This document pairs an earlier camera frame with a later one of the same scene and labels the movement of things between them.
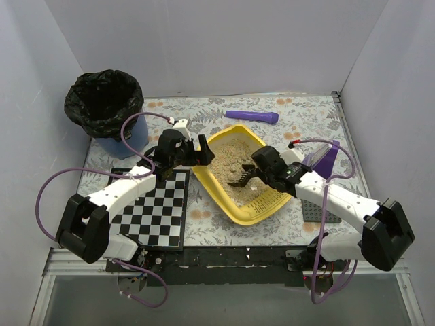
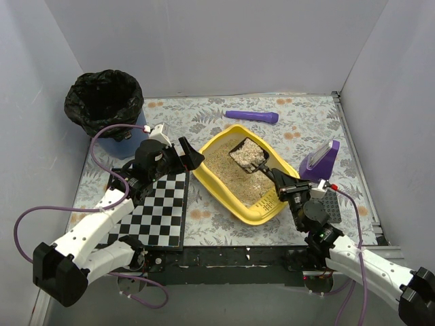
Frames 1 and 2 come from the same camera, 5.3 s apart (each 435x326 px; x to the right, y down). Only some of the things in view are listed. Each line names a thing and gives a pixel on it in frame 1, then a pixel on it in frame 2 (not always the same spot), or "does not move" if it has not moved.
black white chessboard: [156, 221] does not move
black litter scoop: [250, 172] -> [251, 157]
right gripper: [257, 171] -> [292, 187]
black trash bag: [102, 101] does not move
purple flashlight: [271, 117] does not move
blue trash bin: [116, 149] does not move
